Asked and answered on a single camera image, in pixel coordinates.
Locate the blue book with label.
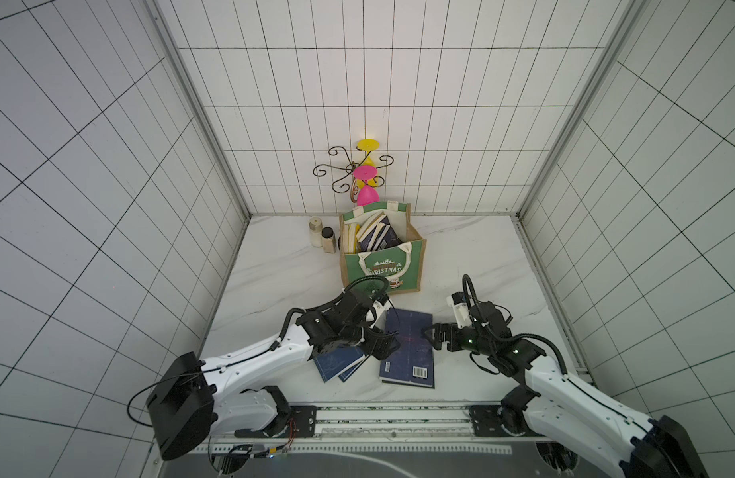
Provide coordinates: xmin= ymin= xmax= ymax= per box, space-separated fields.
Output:
xmin=314 ymin=347 xmax=365 ymax=382

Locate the burlap Christmas canvas bag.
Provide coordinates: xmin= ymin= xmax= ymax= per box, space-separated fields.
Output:
xmin=340 ymin=201 xmax=426 ymax=294

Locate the dark blue portrait book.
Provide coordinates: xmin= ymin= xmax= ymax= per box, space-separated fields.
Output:
xmin=360 ymin=215 xmax=391 ymax=252

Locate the blue book with text grid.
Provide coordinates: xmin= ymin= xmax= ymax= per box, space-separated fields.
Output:
xmin=372 ymin=224 xmax=403 ymax=251

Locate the dark bottom book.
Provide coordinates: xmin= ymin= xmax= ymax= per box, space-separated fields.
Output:
xmin=357 ymin=212 xmax=385 ymax=241

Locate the yellow book with barcode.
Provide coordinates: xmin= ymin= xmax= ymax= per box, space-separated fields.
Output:
xmin=351 ymin=223 xmax=362 ymax=253

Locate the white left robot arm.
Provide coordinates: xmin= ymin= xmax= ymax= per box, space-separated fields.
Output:
xmin=142 ymin=276 xmax=401 ymax=461

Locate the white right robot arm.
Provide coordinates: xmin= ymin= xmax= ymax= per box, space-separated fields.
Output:
xmin=422 ymin=276 xmax=708 ymax=477

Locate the dark blue barcode book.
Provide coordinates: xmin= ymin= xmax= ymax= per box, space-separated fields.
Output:
xmin=379 ymin=309 xmax=435 ymax=388

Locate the black-lidded spice jar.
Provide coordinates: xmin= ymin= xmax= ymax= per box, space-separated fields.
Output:
xmin=321 ymin=227 xmax=337 ymax=254

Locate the white powder spice jar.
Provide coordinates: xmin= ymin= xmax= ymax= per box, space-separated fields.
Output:
xmin=308 ymin=217 xmax=323 ymax=248

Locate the pink plastic goblet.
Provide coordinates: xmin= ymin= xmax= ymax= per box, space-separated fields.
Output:
xmin=353 ymin=165 xmax=379 ymax=206

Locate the dark metal cup stand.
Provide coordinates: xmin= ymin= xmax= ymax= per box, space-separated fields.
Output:
xmin=312 ymin=145 xmax=395 ymax=203

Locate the yellow plastic goblet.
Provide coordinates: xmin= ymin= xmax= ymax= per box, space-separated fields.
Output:
xmin=353 ymin=139 xmax=385 ymax=189

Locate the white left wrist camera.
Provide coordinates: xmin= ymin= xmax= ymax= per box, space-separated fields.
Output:
xmin=366 ymin=296 xmax=393 ymax=329

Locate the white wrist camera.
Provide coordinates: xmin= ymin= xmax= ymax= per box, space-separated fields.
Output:
xmin=366 ymin=296 xmax=393 ymax=329
xmin=447 ymin=292 xmax=472 ymax=329

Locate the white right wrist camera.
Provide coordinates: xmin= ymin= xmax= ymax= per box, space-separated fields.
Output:
xmin=447 ymin=292 xmax=472 ymax=329

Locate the metal base rail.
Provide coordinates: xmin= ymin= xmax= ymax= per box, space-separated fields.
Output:
xmin=157 ymin=401 xmax=584 ymax=455

